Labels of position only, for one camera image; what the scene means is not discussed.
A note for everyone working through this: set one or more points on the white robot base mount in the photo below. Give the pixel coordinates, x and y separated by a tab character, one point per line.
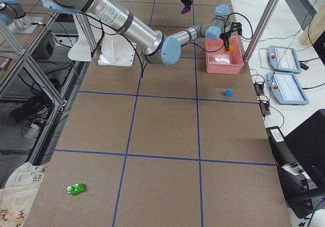
117	51

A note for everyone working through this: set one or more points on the purple toy block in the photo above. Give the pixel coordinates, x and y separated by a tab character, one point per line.
185	10

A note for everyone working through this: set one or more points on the lower teach pendant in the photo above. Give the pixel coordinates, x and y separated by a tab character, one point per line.
286	89

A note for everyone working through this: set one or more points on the upper teach pendant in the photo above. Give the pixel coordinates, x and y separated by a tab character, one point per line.
283	59

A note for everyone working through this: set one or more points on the orange toy block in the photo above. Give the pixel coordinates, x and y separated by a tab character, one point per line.
229	49

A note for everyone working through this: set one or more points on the small blue toy block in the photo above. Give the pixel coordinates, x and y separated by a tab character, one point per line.
228	92

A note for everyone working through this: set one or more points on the teach pendant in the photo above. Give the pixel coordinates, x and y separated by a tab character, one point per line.
286	89
283	59

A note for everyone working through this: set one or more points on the pink plastic box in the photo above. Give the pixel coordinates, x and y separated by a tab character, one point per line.
219	62

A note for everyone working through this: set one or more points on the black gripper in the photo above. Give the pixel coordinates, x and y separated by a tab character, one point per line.
225	36

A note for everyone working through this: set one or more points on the white tote bag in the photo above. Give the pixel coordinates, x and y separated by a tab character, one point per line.
19	193

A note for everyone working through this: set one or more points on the aluminium frame post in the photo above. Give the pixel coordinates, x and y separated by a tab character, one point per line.
265	18

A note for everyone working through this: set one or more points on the black office chair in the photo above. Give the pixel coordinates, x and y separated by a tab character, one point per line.
299	157

